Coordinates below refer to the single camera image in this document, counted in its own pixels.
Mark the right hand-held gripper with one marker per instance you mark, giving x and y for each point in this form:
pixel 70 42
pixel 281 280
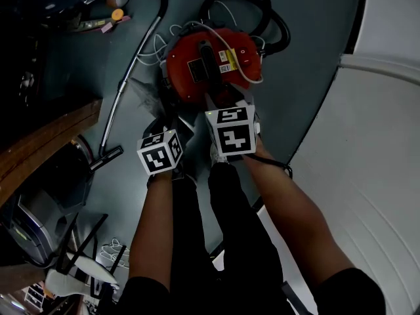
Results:
pixel 234 139

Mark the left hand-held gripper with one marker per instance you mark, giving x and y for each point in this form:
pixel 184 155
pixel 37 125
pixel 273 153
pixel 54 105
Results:
pixel 157 161

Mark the red vacuum cleaner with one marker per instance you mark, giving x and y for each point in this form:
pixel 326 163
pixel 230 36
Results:
pixel 183 77

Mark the person's left forearm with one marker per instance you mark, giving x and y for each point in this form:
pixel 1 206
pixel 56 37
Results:
pixel 151 228

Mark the person's right forearm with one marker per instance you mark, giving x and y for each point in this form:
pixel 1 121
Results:
pixel 295 215

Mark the metal vacuum wand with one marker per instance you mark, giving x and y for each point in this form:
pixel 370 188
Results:
pixel 113 110

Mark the person's right white shoe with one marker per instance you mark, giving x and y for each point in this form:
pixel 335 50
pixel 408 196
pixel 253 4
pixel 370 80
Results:
pixel 218 154

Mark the pink block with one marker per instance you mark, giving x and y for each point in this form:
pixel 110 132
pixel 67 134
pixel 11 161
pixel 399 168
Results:
pixel 108 28

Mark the light wooden stair beam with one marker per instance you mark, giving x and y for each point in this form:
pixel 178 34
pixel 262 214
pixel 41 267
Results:
pixel 49 146

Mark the orange round cap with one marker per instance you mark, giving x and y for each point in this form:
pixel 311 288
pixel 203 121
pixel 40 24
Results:
pixel 117 14

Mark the person's black clothing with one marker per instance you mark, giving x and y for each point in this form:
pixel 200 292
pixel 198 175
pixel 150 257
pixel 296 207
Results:
pixel 236 241

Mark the white door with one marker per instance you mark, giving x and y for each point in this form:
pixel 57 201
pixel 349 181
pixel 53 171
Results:
pixel 361 176

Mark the black floor scrubber machine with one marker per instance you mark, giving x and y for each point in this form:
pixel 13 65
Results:
pixel 33 225

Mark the white plastic object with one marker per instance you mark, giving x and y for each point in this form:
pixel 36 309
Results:
pixel 65 284

